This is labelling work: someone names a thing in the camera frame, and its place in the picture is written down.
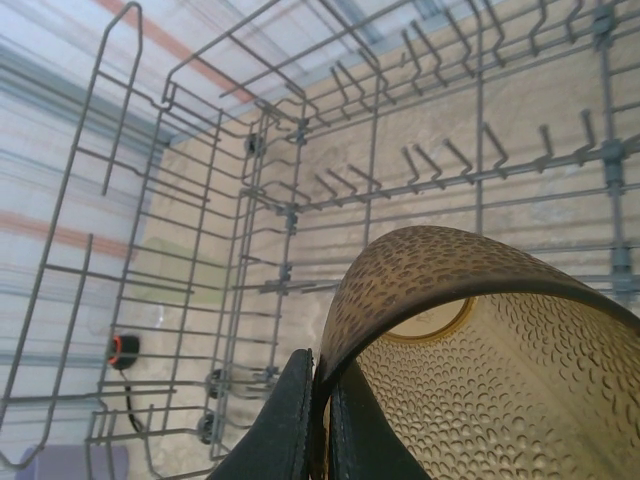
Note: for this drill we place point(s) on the lilac plastic cup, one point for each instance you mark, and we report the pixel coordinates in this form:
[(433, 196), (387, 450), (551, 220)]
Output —
[(70, 465)]

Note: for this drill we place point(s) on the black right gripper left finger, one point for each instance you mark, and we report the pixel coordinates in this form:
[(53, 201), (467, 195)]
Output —
[(280, 440)]

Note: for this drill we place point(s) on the amber textured glass cup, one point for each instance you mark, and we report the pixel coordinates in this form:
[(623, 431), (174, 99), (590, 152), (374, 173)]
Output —
[(450, 270)]

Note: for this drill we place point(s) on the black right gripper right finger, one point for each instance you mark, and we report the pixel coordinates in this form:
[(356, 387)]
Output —
[(360, 440)]

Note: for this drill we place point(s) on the black orange tape measure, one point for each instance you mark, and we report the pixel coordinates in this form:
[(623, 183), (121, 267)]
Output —
[(126, 350)]

